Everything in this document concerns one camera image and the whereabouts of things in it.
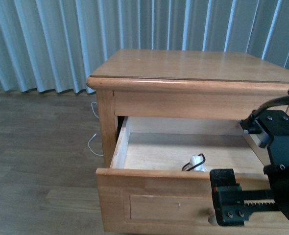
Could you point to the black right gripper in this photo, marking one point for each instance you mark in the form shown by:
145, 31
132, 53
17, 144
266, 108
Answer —
233, 206

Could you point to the pale green pleated curtain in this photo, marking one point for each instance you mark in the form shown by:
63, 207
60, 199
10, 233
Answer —
55, 44

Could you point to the light wooden nightstand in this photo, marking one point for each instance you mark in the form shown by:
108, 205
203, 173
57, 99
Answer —
181, 84

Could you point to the white charger with black cable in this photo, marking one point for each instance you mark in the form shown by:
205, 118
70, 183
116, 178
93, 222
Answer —
196, 163

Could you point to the upper drawer round knob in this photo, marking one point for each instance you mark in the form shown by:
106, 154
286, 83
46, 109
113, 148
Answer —
212, 217

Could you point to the wooden drawer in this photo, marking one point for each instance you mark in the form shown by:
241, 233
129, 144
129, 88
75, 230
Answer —
144, 191

